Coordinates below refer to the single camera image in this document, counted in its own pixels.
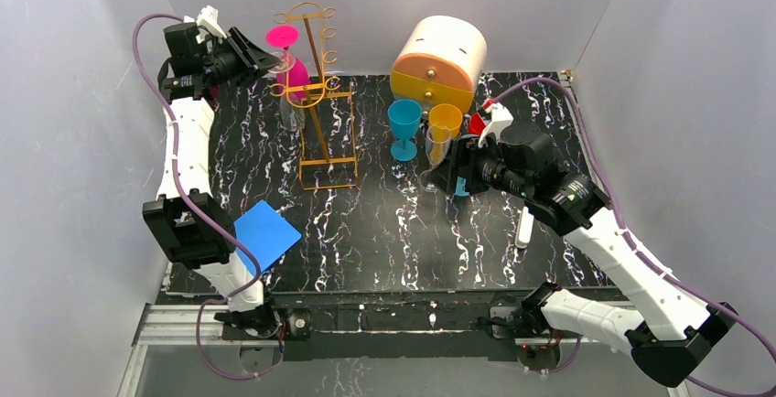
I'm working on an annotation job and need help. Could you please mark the teal wine glass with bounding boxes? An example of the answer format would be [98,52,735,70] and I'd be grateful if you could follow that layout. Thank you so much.
[387,99,422,162]
[454,177,469,197]

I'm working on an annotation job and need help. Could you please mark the clear wine glass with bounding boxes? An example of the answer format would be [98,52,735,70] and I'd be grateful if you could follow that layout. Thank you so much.
[269,49,307,132]
[419,124,452,193]

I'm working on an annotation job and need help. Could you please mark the red plastic wine glass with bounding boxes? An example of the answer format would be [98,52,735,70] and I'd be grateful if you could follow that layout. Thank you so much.
[468,99,493,137]

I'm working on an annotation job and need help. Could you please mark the yellow plastic wine glass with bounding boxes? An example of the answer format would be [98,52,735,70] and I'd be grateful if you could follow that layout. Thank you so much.
[426,103,463,145]

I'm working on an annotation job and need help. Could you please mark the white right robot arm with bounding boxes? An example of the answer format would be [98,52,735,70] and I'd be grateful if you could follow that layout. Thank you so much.
[429,125,733,388]

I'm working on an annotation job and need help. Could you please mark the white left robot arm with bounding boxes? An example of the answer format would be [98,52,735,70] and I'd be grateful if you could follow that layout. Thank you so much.
[143,17,282,313]

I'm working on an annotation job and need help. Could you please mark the magenta plastic wine glass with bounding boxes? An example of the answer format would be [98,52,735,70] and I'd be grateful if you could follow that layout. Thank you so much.
[265,25,310,95]

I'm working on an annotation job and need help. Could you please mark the white oblong remote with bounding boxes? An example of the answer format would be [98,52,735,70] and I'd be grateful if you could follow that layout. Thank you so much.
[514,206,534,250]

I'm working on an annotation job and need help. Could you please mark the round pastel drawer cabinet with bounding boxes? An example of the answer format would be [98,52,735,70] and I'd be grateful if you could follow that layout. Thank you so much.
[390,16,487,113]

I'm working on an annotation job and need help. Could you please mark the blue flat card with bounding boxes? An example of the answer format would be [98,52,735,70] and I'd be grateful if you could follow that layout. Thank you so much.
[234,200,302,273]

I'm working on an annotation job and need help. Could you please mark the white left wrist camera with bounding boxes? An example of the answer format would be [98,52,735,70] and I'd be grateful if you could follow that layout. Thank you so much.
[183,5,227,44]

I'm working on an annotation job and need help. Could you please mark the gold wire glass rack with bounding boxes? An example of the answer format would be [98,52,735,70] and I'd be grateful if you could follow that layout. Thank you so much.
[271,2,359,190]

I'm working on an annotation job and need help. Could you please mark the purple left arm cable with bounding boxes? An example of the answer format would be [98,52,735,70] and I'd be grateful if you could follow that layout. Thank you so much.
[132,13,286,382]

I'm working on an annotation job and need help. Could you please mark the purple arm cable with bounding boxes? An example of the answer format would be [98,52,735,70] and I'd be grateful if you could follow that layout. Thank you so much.
[132,13,286,382]
[490,77,776,397]

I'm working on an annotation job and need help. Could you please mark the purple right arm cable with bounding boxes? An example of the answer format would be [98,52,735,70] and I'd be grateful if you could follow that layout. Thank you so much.
[490,77,776,397]

